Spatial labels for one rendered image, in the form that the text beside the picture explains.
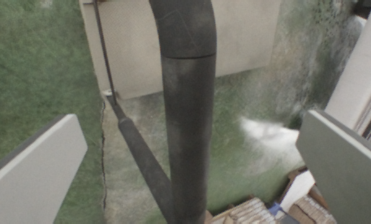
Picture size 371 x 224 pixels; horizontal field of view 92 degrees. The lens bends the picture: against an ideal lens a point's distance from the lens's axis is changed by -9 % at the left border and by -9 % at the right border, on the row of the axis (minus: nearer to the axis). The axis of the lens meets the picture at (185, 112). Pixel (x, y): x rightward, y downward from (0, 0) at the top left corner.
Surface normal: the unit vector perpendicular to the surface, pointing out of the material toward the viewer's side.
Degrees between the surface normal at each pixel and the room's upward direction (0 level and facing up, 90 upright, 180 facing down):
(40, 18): 0
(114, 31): 0
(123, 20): 0
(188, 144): 32
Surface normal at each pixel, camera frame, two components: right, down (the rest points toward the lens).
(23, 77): 0.50, 0.44
